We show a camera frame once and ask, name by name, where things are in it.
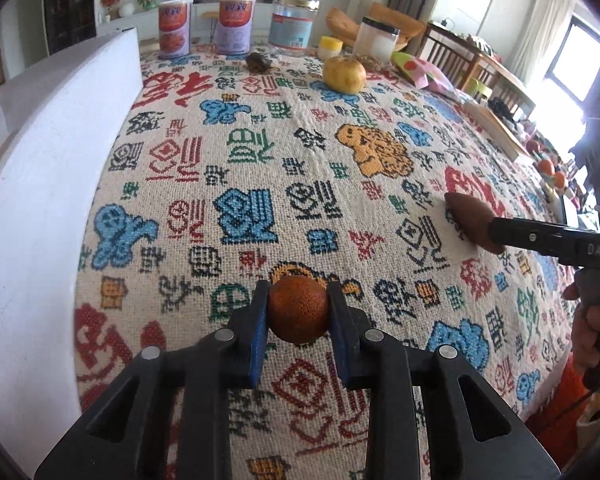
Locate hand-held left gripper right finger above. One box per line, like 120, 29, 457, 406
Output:
326, 280, 556, 480

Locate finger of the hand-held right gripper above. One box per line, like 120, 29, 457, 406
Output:
487, 216, 563, 261

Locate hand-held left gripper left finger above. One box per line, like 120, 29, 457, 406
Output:
34, 280, 273, 480

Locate rough reddish-brown round fruit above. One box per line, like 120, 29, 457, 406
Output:
267, 275, 329, 345

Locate brown sweet potato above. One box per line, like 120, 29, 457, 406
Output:
444, 192, 506, 255

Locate person's right hand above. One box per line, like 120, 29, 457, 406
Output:
561, 281, 600, 392

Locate bright window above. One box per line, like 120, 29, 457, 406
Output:
542, 17, 600, 106

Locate wooden chair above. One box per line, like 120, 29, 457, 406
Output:
420, 21, 536, 116

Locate colourful patterned bag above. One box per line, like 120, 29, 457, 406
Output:
391, 51, 461, 96

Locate white sheer curtain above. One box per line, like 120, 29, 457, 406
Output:
517, 0, 576, 81

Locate pile of brown nuts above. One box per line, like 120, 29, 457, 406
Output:
352, 50, 390, 69

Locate yellow pear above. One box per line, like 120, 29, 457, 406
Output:
322, 56, 367, 95

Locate clear jar with black lid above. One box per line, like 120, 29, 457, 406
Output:
354, 16, 401, 61

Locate white foam board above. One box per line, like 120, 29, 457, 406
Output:
0, 27, 143, 431

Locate yellow cup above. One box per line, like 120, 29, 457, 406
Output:
318, 36, 343, 60

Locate dark brown lumpy object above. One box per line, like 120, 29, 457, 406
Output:
245, 52, 273, 73

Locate orange curved seat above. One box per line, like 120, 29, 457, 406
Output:
326, 2, 426, 48

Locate clear jar with blue label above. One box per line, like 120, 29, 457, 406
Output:
269, 0, 321, 53

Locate pink and purple tin can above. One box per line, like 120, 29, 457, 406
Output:
216, 0, 257, 54
158, 0, 195, 59

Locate dark shelf cabinet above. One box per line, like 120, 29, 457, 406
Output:
42, 0, 98, 56

